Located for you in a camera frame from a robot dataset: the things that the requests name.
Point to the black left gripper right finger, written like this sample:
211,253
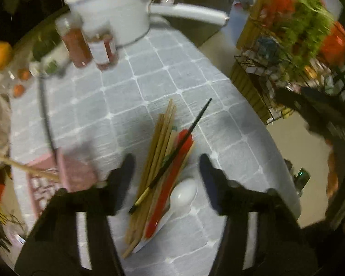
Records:
217,186

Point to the large orange fruit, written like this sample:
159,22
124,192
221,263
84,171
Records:
6,54

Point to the wire storage rack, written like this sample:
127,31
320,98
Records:
291,44

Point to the grey checked tablecloth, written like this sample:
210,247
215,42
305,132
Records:
98,116

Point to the tall red spice jar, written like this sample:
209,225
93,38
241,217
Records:
69,28

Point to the red plastic spoon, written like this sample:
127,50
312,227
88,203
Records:
167,187

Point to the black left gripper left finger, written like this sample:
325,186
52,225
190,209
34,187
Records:
117,185

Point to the black chopstick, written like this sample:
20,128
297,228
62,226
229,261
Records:
169,161

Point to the disposable chopsticks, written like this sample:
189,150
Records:
154,200

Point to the labelled spice jar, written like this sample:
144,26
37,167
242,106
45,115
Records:
102,46

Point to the wooden chopstick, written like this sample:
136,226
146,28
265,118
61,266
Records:
29,169
153,163

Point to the white plastic spoon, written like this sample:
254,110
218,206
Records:
180,199

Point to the glass jar with small oranges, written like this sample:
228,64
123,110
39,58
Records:
22,78

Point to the pink perforated utensil holder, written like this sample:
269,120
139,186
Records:
70,174

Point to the white electric pot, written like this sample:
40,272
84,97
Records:
129,20

